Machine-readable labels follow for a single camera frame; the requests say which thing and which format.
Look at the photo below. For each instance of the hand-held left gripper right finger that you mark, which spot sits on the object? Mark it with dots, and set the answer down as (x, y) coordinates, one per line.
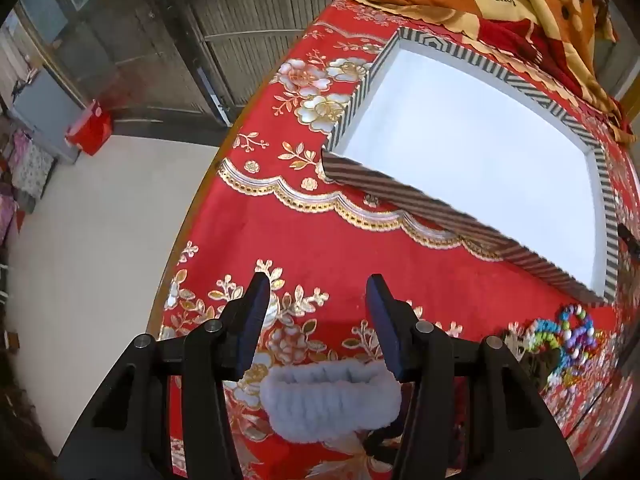
(382, 325)

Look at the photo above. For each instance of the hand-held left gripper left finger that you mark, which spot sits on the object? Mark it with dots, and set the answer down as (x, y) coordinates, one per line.
(252, 322)

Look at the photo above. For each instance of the grey fluffy scrunchie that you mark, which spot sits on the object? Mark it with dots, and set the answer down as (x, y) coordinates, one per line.
(325, 400)

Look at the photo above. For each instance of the black scrunchie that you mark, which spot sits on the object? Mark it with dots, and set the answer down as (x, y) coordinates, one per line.
(380, 445)

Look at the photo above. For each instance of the leopard print bow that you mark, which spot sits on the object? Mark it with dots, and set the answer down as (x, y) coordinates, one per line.
(515, 340)

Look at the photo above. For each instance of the brown scrunchie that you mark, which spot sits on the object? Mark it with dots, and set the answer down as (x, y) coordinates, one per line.
(542, 367)

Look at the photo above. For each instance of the striped shallow box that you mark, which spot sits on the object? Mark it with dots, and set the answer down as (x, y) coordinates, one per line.
(450, 135)

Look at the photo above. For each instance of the red floral tablecloth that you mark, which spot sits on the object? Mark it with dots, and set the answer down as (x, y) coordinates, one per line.
(310, 240)

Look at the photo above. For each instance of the hanging floral clothes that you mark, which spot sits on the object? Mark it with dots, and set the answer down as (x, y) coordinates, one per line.
(32, 170)

